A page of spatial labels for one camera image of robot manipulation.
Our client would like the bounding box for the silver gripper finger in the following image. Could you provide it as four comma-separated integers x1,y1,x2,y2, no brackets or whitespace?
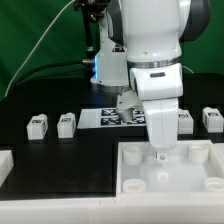
155,149,167,163

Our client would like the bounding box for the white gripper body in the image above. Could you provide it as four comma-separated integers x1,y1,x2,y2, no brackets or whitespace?
130,63,183,149

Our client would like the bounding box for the white square table top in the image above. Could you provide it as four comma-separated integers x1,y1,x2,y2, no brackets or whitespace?
116,140,224,204

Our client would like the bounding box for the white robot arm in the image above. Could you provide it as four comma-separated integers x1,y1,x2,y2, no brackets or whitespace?
91,0,210,162

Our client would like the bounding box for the white front obstacle bar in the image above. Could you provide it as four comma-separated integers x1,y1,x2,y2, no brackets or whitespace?
0,199,224,224

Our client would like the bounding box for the white sheet with markers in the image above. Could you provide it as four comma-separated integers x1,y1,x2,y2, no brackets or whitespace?
78,108,146,129

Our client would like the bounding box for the white obstacle block left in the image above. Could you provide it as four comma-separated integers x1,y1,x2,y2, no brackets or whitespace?
0,150,14,187

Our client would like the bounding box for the black cable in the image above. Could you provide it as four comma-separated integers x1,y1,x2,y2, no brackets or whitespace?
13,60,92,88

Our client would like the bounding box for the black camera stand pole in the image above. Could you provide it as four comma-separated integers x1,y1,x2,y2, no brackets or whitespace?
73,0,97,59

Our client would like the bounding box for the white cable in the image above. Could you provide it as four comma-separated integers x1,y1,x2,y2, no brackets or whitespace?
4,0,77,98

